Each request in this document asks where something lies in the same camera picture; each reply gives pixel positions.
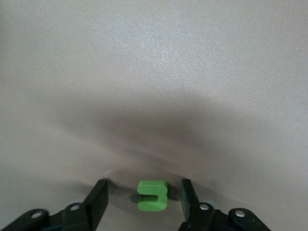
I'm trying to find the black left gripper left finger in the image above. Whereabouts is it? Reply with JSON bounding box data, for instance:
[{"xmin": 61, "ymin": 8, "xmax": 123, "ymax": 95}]
[{"xmin": 0, "ymin": 178, "xmax": 109, "ymax": 231}]

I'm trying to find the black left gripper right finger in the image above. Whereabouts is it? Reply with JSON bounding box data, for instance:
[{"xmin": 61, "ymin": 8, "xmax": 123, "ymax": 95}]
[{"xmin": 178, "ymin": 178, "xmax": 272, "ymax": 231}]

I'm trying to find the green letter u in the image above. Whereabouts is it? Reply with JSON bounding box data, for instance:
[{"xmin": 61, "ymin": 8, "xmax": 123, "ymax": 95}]
[{"xmin": 137, "ymin": 180, "xmax": 168, "ymax": 212}]

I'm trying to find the brown table mat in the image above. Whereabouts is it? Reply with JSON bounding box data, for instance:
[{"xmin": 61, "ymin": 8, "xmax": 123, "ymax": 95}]
[{"xmin": 0, "ymin": 0, "xmax": 308, "ymax": 231}]

